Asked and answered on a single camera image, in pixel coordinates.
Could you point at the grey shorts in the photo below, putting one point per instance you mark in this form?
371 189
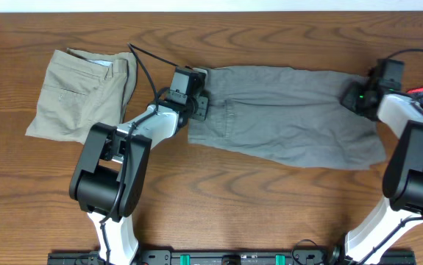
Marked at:
286 115

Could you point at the folded khaki shorts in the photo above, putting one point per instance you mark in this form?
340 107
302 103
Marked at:
81 89

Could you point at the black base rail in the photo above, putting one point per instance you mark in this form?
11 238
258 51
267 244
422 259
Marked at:
166 257

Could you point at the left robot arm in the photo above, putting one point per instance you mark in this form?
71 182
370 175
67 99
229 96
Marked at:
108 179

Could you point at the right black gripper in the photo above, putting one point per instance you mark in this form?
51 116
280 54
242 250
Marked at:
349 99

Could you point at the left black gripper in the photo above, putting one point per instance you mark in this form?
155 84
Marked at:
204 103

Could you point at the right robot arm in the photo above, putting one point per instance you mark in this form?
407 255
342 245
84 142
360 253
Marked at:
401 205

